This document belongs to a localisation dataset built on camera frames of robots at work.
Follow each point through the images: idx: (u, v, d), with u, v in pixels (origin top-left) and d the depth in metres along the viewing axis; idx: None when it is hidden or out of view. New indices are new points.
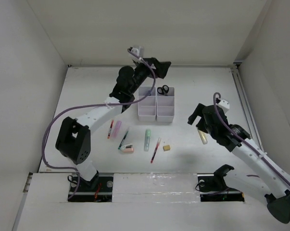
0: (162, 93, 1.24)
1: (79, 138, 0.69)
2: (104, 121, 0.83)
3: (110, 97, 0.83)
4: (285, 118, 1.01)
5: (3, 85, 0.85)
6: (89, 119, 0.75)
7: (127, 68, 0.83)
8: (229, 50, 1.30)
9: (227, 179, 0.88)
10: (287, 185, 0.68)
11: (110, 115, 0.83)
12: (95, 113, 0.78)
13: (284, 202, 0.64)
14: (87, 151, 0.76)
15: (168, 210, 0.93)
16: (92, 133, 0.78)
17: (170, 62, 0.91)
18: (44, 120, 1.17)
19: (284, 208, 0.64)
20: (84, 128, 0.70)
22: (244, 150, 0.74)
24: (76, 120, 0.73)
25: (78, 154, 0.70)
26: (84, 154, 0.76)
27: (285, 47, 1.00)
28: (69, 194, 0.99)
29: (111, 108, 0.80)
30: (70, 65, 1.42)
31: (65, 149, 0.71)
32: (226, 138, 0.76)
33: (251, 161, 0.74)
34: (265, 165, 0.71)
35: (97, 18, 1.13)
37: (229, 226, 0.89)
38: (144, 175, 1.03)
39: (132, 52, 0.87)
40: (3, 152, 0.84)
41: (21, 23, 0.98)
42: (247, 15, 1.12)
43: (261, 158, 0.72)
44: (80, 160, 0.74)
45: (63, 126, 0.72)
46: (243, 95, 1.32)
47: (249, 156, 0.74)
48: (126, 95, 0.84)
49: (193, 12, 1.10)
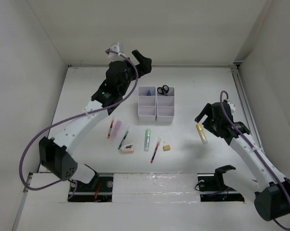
0: (162, 93, 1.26)
1: (57, 159, 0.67)
2: (87, 132, 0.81)
3: (93, 100, 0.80)
4: (285, 118, 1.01)
5: (3, 85, 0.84)
6: (67, 136, 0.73)
7: (117, 64, 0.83)
8: (229, 50, 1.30)
9: (225, 176, 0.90)
10: (274, 178, 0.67)
11: (94, 123, 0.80)
12: (73, 128, 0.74)
13: (266, 194, 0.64)
14: (73, 166, 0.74)
15: (168, 209, 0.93)
16: (75, 147, 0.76)
17: (150, 58, 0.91)
18: (44, 120, 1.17)
19: (267, 200, 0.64)
20: (61, 149, 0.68)
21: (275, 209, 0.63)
22: (240, 142, 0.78)
24: (53, 141, 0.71)
25: (62, 173, 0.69)
26: (71, 170, 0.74)
27: (286, 47, 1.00)
28: (69, 194, 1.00)
29: (92, 116, 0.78)
30: (70, 65, 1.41)
31: (49, 167, 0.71)
32: (227, 130, 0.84)
33: (245, 154, 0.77)
34: (257, 158, 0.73)
35: (97, 18, 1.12)
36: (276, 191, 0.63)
37: (229, 225, 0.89)
38: (144, 175, 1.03)
39: (112, 49, 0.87)
40: (4, 153, 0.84)
41: (20, 22, 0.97)
42: (248, 16, 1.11)
43: (254, 150, 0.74)
44: (67, 175, 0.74)
45: (40, 149, 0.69)
46: (243, 95, 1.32)
47: (244, 148, 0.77)
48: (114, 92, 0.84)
49: (194, 11, 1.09)
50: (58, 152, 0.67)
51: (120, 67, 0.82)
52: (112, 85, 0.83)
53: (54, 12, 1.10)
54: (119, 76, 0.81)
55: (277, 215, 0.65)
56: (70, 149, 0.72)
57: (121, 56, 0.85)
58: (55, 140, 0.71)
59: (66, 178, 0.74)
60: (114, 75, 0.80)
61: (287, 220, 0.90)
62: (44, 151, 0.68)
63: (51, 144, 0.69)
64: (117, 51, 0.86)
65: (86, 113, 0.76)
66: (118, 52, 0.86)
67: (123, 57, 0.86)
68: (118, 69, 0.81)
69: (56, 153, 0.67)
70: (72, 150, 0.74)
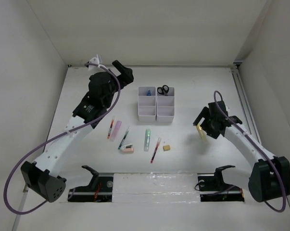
0: (162, 93, 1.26)
1: (41, 184, 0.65)
2: (72, 149, 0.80)
3: (74, 116, 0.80)
4: (285, 118, 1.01)
5: (3, 85, 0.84)
6: (50, 159, 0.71)
7: (99, 76, 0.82)
8: (229, 50, 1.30)
9: (224, 172, 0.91)
10: (263, 156, 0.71)
11: (76, 140, 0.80)
12: (55, 150, 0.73)
13: (256, 171, 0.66)
14: (60, 186, 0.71)
15: (168, 209, 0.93)
16: (60, 168, 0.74)
17: (132, 71, 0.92)
18: (44, 120, 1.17)
19: (257, 177, 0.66)
20: (44, 174, 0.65)
21: (267, 187, 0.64)
22: (232, 130, 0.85)
24: (34, 165, 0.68)
25: (48, 196, 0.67)
26: (59, 190, 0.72)
27: (286, 47, 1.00)
28: (69, 194, 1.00)
29: (74, 134, 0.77)
30: (70, 65, 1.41)
31: (35, 190, 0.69)
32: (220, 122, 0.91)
33: (237, 140, 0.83)
34: (247, 141, 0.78)
35: (97, 18, 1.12)
36: (264, 166, 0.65)
37: (229, 225, 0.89)
38: (144, 175, 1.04)
39: (92, 61, 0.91)
40: (3, 153, 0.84)
41: (20, 22, 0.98)
42: (248, 15, 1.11)
43: (245, 134, 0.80)
44: (56, 196, 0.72)
45: (23, 174, 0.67)
46: (243, 95, 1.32)
47: (236, 134, 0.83)
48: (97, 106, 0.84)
49: (194, 11, 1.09)
50: (41, 176, 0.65)
51: (103, 80, 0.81)
52: (94, 98, 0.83)
53: (54, 12, 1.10)
54: (101, 89, 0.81)
55: (270, 194, 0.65)
56: (53, 172, 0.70)
57: (101, 67, 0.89)
58: (37, 164, 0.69)
59: (55, 198, 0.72)
60: (96, 89, 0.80)
61: (287, 220, 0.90)
62: (27, 175, 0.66)
63: (33, 169, 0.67)
64: (97, 63, 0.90)
65: (68, 132, 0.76)
66: (97, 64, 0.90)
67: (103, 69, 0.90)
68: (100, 82, 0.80)
69: (39, 179, 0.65)
70: (56, 172, 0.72)
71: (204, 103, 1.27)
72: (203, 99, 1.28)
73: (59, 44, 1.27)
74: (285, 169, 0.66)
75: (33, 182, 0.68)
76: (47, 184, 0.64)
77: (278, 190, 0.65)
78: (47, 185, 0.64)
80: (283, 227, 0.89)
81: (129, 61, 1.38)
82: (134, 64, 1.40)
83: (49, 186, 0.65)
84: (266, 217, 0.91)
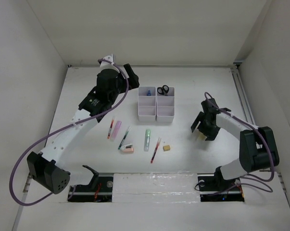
0: (162, 93, 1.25)
1: (46, 174, 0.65)
2: (77, 142, 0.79)
3: (80, 110, 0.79)
4: (285, 118, 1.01)
5: (3, 86, 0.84)
6: (56, 149, 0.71)
7: (109, 71, 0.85)
8: (229, 50, 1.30)
9: (222, 168, 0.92)
10: (250, 128, 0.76)
11: (82, 133, 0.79)
12: (61, 141, 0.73)
13: (243, 139, 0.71)
14: (64, 179, 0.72)
15: (168, 209, 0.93)
16: (65, 160, 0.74)
17: (138, 78, 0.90)
18: (44, 120, 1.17)
19: (244, 145, 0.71)
20: (50, 164, 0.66)
21: (253, 152, 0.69)
22: (221, 116, 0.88)
24: (41, 155, 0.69)
25: (53, 186, 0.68)
26: (63, 182, 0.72)
27: (285, 47, 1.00)
28: (69, 194, 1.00)
29: (80, 126, 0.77)
30: (70, 65, 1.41)
31: (41, 181, 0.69)
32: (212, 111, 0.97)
33: (228, 123, 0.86)
34: (235, 121, 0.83)
35: (97, 18, 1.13)
36: (249, 134, 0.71)
37: (229, 225, 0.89)
38: (144, 175, 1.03)
39: (106, 58, 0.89)
40: (3, 153, 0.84)
41: (20, 22, 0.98)
42: (248, 16, 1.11)
43: (233, 116, 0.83)
44: (60, 187, 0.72)
45: (30, 164, 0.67)
46: (243, 95, 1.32)
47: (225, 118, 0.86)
48: (104, 101, 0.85)
49: (194, 12, 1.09)
50: (46, 167, 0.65)
51: (112, 74, 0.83)
52: (102, 93, 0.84)
53: (54, 12, 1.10)
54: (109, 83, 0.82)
55: (258, 160, 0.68)
56: (58, 163, 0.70)
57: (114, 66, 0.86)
58: (43, 155, 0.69)
59: (60, 190, 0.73)
60: (104, 83, 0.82)
61: (287, 220, 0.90)
62: (32, 166, 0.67)
63: (39, 160, 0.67)
64: (111, 61, 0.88)
65: (73, 124, 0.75)
66: (111, 62, 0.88)
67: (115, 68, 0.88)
68: (109, 77, 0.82)
69: (44, 170, 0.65)
70: (62, 164, 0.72)
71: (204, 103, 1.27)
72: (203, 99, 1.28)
73: (59, 45, 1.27)
74: (270, 137, 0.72)
75: (39, 173, 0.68)
76: (52, 174, 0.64)
77: (265, 156, 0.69)
78: (53, 175, 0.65)
80: (283, 227, 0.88)
81: (129, 61, 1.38)
82: (134, 64, 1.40)
83: (54, 177, 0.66)
84: (266, 217, 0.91)
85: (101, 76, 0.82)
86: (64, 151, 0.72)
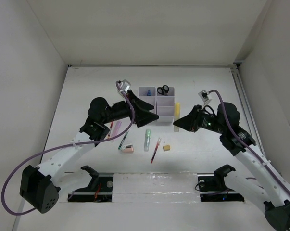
0: (162, 93, 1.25)
1: (40, 189, 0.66)
2: (73, 162, 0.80)
3: (81, 133, 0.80)
4: (285, 119, 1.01)
5: (3, 86, 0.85)
6: (53, 166, 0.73)
7: (99, 101, 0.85)
8: (229, 50, 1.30)
9: (228, 180, 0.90)
10: (287, 195, 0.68)
11: (80, 154, 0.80)
12: (59, 158, 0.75)
13: (282, 213, 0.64)
14: (54, 198, 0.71)
15: (168, 209, 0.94)
16: (59, 177, 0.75)
17: (157, 117, 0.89)
18: (44, 120, 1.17)
19: (282, 217, 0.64)
20: (45, 179, 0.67)
21: (289, 224, 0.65)
22: (247, 157, 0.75)
24: (37, 170, 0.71)
25: (43, 204, 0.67)
26: (51, 202, 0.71)
27: (286, 47, 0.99)
28: (69, 194, 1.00)
29: (79, 147, 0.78)
30: (70, 65, 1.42)
31: (29, 198, 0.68)
32: (231, 142, 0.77)
33: (254, 169, 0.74)
34: (268, 173, 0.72)
35: (97, 18, 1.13)
36: None
37: (228, 225, 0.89)
38: (144, 175, 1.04)
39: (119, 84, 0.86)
40: (4, 153, 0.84)
41: (20, 22, 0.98)
42: (248, 16, 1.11)
43: (265, 166, 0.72)
44: (47, 207, 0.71)
45: (23, 177, 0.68)
46: (243, 95, 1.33)
47: (253, 163, 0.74)
48: (100, 127, 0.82)
49: (194, 11, 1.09)
50: (42, 181, 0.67)
51: (102, 105, 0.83)
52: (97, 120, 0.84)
53: (54, 12, 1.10)
54: (101, 114, 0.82)
55: None
56: (54, 179, 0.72)
57: (122, 94, 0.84)
58: (40, 169, 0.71)
59: (45, 211, 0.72)
60: (95, 113, 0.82)
61: None
62: (27, 180, 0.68)
63: (35, 173, 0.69)
64: (119, 88, 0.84)
65: (73, 144, 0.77)
66: (120, 89, 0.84)
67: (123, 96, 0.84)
68: (98, 106, 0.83)
69: (40, 184, 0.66)
70: (56, 180, 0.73)
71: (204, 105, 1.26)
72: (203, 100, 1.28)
73: (59, 45, 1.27)
74: None
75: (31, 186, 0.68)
76: (46, 189, 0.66)
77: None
78: (47, 190, 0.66)
80: None
81: (128, 61, 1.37)
82: (134, 64, 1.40)
83: (47, 193, 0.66)
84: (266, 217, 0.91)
85: (93, 109, 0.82)
86: (61, 168, 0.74)
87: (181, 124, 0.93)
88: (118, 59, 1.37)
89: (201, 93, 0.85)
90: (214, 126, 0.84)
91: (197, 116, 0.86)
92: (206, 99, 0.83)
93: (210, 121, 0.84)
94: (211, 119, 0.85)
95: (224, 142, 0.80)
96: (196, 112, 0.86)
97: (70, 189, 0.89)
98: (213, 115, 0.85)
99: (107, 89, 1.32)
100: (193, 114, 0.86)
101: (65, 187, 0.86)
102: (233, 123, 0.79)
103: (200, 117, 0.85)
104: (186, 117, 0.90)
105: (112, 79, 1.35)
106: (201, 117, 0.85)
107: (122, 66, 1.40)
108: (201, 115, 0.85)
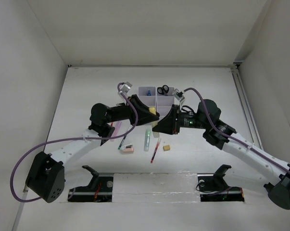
0: (162, 93, 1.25)
1: (51, 174, 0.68)
2: (80, 157, 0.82)
3: (90, 130, 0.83)
4: (285, 119, 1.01)
5: (3, 86, 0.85)
6: (64, 154, 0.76)
7: (99, 106, 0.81)
8: (229, 50, 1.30)
9: (227, 178, 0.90)
10: (280, 169, 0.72)
11: (89, 148, 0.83)
12: (71, 147, 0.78)
13: (283, 190, 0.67)
14: (59, 188, 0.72)
15: (168, 209, 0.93)
16: (66, 168, 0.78)
17: (157, 117, 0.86)
18: (44, 120, 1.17)
19: (283, 194, 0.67)
20: (58, 164, 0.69)
21: None
22: (233, 145, 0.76)
24: (49, 156, 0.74)
25: (51, 188, 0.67)
26: (57, 192, 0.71)
27: (285, 48, 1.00)
28: (69, 194, 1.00)
29: (89, 142, 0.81)
30: (70, 65, 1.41)
31: (37, 185, 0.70)
32: (214, 137, 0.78)
33: (242, 155, 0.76)
34: (255, 154, 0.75)
35: (97, 18, 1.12)
36: (287, 182, 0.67)
37: (228, 225, 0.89)
38: (144, 174, 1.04)
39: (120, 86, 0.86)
40: (3, 153, 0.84)
41: (20, 22, 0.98)
42: (248, 15, 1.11)
43: (251, 148, 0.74)
44: (52, 197, 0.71)
45: (35, 163, 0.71)
46: (243, 95, 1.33)
47: (239, 149, 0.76)
48: (106, 128, 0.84)
49: (193, 11, 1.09)
50: (54, 166, 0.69)
51: (102, 111, 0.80)
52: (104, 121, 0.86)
53: (54, 11, 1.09)
54: (103, 119, 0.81)
55: None
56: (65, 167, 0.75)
57: (121, 95, 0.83)
58: (52, 155, 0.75)
59: (50, 200, 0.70)
60: (97, 119, 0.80)
61: (288, 221, 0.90)
62: (39, 165, 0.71)
63: (47, 160, 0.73)
64: (119, 89, 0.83)
65: (83, 137, 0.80)
66: (119, 90, 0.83)
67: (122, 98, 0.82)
68: (98, 111, 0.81)
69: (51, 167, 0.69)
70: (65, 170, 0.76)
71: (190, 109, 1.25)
72: (187, 99, 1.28)
73: (59, 45, 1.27)
74: None
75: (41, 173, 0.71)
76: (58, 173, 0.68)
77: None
78: (58, 173, 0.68)
80: (283, 227, 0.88)
81: (128, 60, 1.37)
82: (134, 64, 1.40)
83: (57, 177, 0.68)
84: (266, 217, 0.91)
85: (94, 116, 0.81)
86: (72, 158, 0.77)
87: (161, 128, 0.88)
88: (118, 59, 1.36)
89: (176, 93, 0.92)
90: (195, 123, 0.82)
91: (177, 116, 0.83)
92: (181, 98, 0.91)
93: (192, 120, 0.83)
94: (192, 117, 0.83)
95: (208, 138, 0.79)
96: (175, 112, 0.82)
97: (71, 186, 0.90)
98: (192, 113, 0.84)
99: (107, 89, 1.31)
100: (172, 115, 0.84)
101: (68, 185, 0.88)
102: (215, 119, 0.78)
103: (181, 117, 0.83)
104: (165, 119, 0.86)
105: (112, 79, 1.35)
106: (181, 117, 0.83)
107: (122, 66, 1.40)
108: (182, 115, 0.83)
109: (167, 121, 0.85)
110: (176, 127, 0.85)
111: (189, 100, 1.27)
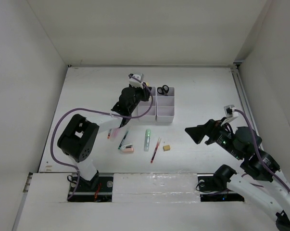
0: (162, 93, 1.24)
1: (87, 132, 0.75)
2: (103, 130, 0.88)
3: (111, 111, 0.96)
4: (286, 119, 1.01)
5: (2, 85, 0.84)
6: (97, 121, 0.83)
7: (129, 89, 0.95)
8: (229, 50, 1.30)
9: (231, 187, 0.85)
10: None
11: (111, 125, 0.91)
12: (102, 117, 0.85)
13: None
14: (89, 149, 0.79)
15: (167, 209, 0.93)
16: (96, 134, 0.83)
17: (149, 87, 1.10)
18: (44, 120, 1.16)
19: None
20: (94, 124, 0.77)
21: None
22: (275, 185, 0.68)
24: (84, 119, 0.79)
25: (83, 147, 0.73)
26: (86, 153, 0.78)
27: (286, 48, 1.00)
28: (69, 194, 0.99)
29: (114, 118, 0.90)
30: (70, 65, 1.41)
31: (68, 143, 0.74)
32: (255, 168, 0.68)
33: (280, 197, 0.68)
34: None
35: (97, 18, 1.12)
36: None
37: (228, 225, 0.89)
38: (144, 175, 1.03)
39: (134, 77, 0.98)
40: (3, 154, 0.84)
41: (20, 21, 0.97)
42: (248, 16, 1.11)
43: None
44: (82, 157, 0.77)
45: (71, 122, 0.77)
46: (243, 95, 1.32)
47: (280, 192, 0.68)
48: (126, 112, 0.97)
49: (194, 11, 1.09)
50: (90, 125, 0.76)
51: (131, 93, 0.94)
52: (123, 107, 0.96)
53: (53, 11, 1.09)
54: (130, 100, 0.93)
55: None
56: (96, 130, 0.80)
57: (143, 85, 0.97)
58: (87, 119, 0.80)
59: (80, 160, 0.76)
60: (126, 99, 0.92)
61: None
62: (75, 124, 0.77)
63: (81, 122, 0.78)
64: (139, 80, 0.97)
65: (111, 114, 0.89)
66: (139, 80, 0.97)
67: (143, 86, 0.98)
68: (127, 95, 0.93)
69: (87, 128, 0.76)
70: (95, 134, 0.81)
71: (189, 110, 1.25)
72: (187, 99, 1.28)
73: (59, 45, 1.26)
74: None
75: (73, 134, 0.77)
76: (93, 133, 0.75)
77: None
78: (93, 133, 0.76)
80: None
81: (128, 60, 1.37)
82: (134, 63, 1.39)
83: (92, 135, 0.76)
84: (266, 218, 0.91)
85: (124, 96, 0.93)
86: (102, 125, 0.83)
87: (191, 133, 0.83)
88: (118, 59, 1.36)
89: (226, 108, 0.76)
90: (229, 144, 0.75)
91: (212, 131, 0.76)
92: (230, 116, 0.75)
93: (226, 141, 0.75)
94: (228, 138, 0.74)
95: (246, 170, 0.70)
96: (212, 126, 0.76)
97: (81, 168, 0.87)
98: (231, 134, 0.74)
99: (107, 89, 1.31)
100: (207, 129, 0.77)
101: (82, 164, 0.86)
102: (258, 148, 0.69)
103: (214, 134, 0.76)
104: (199, 127, 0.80)
105: (112, 79, 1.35)
106: (217, 134, 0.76)
107: (122, 66, 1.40)
108: (217, 132, 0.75)
109: (200, 132, 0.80)
110: (208, 141, 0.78)
111: (189, 100, 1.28)
